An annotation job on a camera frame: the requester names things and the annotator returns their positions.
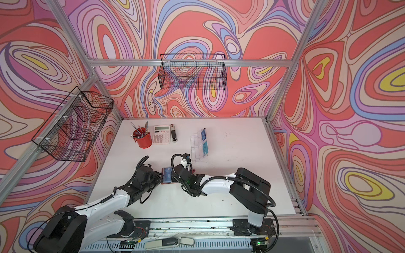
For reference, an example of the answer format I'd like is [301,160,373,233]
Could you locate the red leather card holder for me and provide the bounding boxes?
[161,167,178,184]

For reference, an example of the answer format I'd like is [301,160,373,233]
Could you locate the blue patterned credit card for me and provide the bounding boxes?
[162,167,172,183]

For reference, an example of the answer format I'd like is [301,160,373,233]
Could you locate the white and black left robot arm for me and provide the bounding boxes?
[27,156,162,253]

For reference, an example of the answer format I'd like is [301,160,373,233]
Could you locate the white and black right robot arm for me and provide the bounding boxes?
[170,153,276,235]

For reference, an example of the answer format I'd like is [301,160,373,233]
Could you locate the clear plastic card tray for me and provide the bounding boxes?
[190,129,208,162]

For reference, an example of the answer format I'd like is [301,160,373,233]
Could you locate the teal credit card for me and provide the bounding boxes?
[202,141,209,157]

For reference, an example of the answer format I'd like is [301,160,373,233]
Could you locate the blue VIP credit card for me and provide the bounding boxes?
[201,128,207,142]

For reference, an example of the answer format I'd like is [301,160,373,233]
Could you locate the red metal pen bucket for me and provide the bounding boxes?
[132,127,153,149]

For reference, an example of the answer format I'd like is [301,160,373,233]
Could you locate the pink desk calculator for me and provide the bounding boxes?
[153,125,171,145]

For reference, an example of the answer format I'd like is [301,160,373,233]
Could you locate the beige and black stapler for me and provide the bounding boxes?
[170,124,178,142]

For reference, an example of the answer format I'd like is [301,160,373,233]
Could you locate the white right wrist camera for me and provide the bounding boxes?
[180,153,192,170]

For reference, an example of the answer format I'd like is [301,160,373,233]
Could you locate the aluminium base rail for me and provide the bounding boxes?
[79,216,329,253]

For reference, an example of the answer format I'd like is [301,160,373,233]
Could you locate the black wire basket on left wall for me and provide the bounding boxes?
[31,86,114,162]

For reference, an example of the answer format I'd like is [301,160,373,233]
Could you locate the black wire basket on wall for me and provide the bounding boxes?
[31,86,114,162]
[158,53,227,91]

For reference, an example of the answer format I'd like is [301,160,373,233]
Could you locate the black wire basket on back wall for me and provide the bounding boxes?
[158,53,227,91]

